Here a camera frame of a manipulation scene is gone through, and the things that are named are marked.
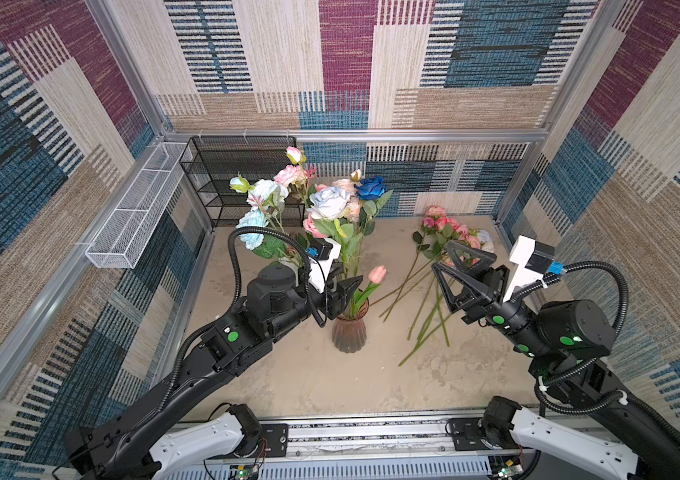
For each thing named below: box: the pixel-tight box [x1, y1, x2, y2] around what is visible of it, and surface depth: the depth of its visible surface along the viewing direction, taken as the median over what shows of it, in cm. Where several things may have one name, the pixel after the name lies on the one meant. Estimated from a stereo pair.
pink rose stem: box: [303, 212, 328, 238], surface depth 59 cm
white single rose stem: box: [309, 186, 356, 316], surface depth 53 cm
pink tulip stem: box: [352, 265, 387, 315], surface depth 74 cm
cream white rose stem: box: [345, 195, 361, 224], surface depth 71 cm
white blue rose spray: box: [230, 176, 303, 268], surface depth 58 cm
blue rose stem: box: [353, 176, 394, 236], surface depth 69 cm
